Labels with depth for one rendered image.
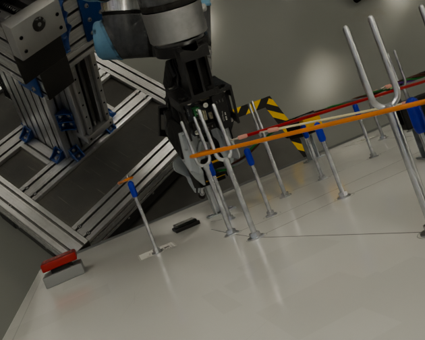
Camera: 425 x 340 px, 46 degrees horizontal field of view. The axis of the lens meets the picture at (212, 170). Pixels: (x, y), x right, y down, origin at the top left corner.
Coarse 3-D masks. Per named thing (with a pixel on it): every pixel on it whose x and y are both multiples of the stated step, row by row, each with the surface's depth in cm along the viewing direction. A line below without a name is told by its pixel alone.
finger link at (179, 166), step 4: (176, 160) 86; (180, 160) 87; (176, 164) 86; (180, 164) 87; (184, 164) 88; (176, 168) 86; (180, 168) 87; (184, 168) 87; (180, 172) 86; (184, 172) 87; (188, 176) 88; (188, 180) 89; (192, 184) 88; (192, 188) 88; (196, 188) 88; (196, 192) 88
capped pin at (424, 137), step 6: (408, 102) 29; (414, 108) 29; (420, 108) 29; (408, 114) 29; (414, 114) 29; (420, 114) 29; (414, 120) 29; (420, 120) 29; (414, 126) 29; (420, 126) 29; (420, 132) 29; (420, 138) 29
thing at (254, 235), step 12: (216, 108) 50; (204, 120) 49; (228, 144) 50; (216, 156) 49; (228, 156) 50; (228, 168) 50; (240, 192) 50; (240, 204) 50; (252, 228) 50; (252, 240) 49
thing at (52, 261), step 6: (66, 252) 73; (72, 252) 70; (54, 258) 71; (60, 258) 70; (66, 258) 70; (72, 258) 70; (42, 264) 69; (48, 264) 69; (54, 264) 70; (60, 264) 70; (66, 264) 71; (72, 264) 72; (42, 270) 69; (48, 270) 69; (54, 270) 71; (60, 270) 71
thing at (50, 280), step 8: (80, 264) 70; (48, 272) 74; (56, 272) 70; (64, 272) 70; (72, 272) 70; (80, 272) 70; (48, 280) 69; (56, 280) 69; (64, 280) 70; (48, 288) 69
